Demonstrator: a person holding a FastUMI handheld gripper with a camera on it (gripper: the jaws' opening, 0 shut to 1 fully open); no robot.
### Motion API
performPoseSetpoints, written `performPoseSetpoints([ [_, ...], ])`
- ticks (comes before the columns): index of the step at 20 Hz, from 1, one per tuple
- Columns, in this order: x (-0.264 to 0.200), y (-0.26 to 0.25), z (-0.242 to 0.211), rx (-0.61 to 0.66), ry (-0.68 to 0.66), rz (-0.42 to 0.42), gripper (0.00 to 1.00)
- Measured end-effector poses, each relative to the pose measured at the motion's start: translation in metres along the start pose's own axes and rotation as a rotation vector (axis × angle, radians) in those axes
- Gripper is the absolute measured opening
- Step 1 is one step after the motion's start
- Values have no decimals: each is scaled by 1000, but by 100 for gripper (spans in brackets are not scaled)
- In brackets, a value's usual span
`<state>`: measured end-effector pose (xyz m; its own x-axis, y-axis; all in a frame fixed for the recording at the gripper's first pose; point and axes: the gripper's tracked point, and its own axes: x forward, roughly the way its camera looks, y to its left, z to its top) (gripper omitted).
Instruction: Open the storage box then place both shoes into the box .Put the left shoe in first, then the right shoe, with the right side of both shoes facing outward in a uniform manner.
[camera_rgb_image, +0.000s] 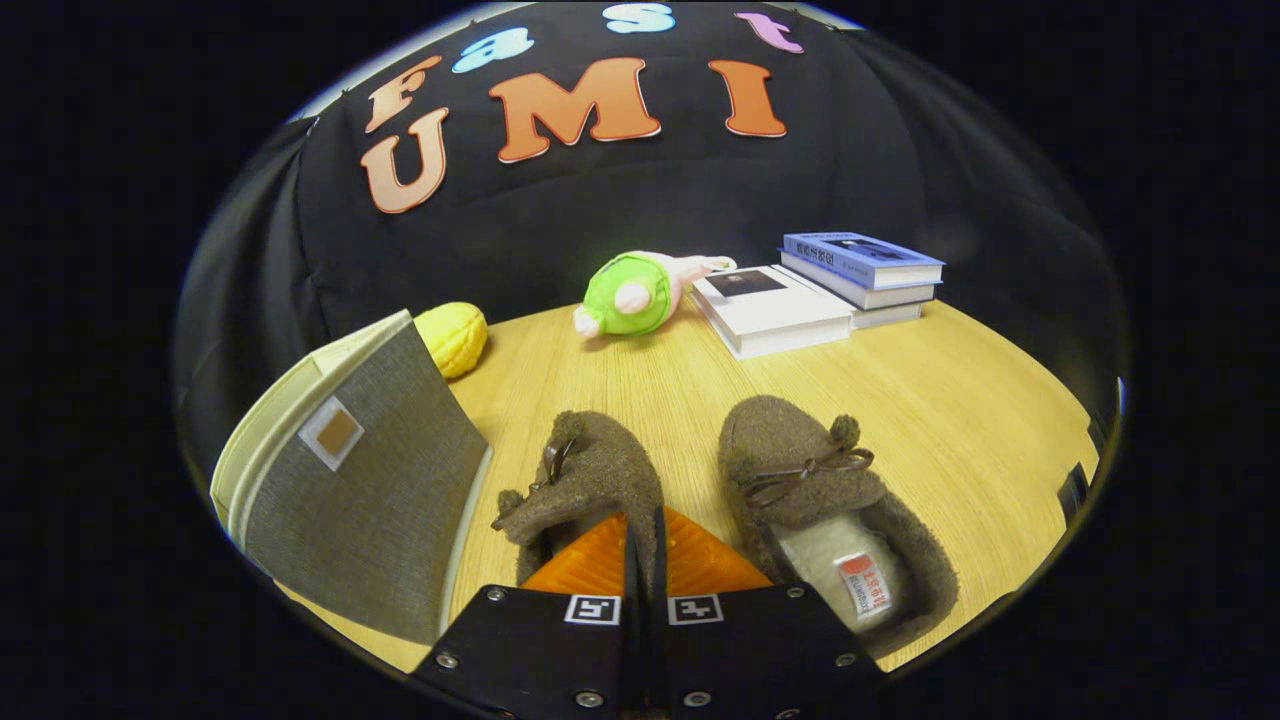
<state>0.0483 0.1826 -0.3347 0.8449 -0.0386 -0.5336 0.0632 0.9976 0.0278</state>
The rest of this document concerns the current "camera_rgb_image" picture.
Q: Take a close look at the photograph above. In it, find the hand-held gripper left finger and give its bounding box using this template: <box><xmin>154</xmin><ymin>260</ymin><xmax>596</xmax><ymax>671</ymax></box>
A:
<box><xmin>410</xmin><ymin>512</ymin><xmax>646</xmax><ymax>719</ymax></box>

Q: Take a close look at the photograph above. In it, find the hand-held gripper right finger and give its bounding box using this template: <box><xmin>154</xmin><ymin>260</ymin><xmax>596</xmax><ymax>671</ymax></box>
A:
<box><xmin>648</xmin><ymin>507</ymin><xmax>888</xmax><ymax>719</ymax></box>

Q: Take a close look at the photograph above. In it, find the brown fuzzy shoe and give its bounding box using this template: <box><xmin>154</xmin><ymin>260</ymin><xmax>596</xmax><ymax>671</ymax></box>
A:
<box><xmin>490</xmin><ymin>410</ymin><xmax>666</xmax><ymax>591</ymax></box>
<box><xmin>718</xmin><ymin>395</ymin><xmax>961</xmax><ymax>661</ymax></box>

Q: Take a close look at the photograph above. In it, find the grey fabric storage box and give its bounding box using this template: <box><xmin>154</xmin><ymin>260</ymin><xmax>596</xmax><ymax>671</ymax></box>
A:
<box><xmin>208</xmin><ymin>308</ymin><xmax>494</xmax><ymax>648</ymax></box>

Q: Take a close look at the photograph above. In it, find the green and pink plush toy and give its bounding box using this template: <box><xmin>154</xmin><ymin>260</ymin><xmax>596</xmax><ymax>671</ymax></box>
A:
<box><xmin>573</xmin><ymin>250</ymin><xmax>738</xmax><ymax>339</ymax></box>

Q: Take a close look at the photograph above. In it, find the white book with dark picture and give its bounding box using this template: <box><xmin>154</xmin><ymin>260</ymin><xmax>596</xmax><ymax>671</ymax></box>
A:
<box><xmin>690</xmin><ymin>264</ymin><xmax>854</xmax><ymax>361</ymax></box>

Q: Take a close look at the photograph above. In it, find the yellow plush toy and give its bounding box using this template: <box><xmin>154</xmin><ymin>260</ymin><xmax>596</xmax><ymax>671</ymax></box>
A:
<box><xmin>414</xmin><ymin>301</ymin><xmax>490</xmax><ymax>380</ymax></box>

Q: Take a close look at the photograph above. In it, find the plain white book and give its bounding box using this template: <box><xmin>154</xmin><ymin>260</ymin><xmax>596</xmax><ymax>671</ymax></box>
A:
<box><xmin>778</xmin><ymin>250</ymin><xmax>938</xmax><ymax>311</ymax></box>
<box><xmin>770</xmin><ymin>265</ymin><xmax>924</xmax><ymax>331</ymax></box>

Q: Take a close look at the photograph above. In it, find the black backdrop cloth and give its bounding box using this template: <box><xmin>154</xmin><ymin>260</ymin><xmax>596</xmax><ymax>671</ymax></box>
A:
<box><xmin>172</xmin><ymin>0</ymin><xmax>1131</xmax><ymax>471</ymax></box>

